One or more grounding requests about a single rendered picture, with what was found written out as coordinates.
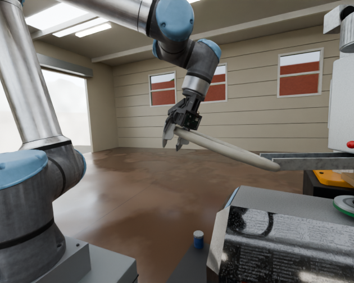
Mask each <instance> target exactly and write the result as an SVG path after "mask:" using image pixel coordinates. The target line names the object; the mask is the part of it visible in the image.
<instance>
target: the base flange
mask: <svg viewBox="0 0 354 283"><path fill-rule="evenodd" d="M313 172H314V174H315V175H316V177H317V178H318V180H319V181H320V183H322V184H325V185H330V186H340V187H345V188H354V187H353V186H352V185H350V184H349V183H347V182H346V181H344V180H343V179H341V174H338V173H336V172H333V171H332V170H313Z"/></svg>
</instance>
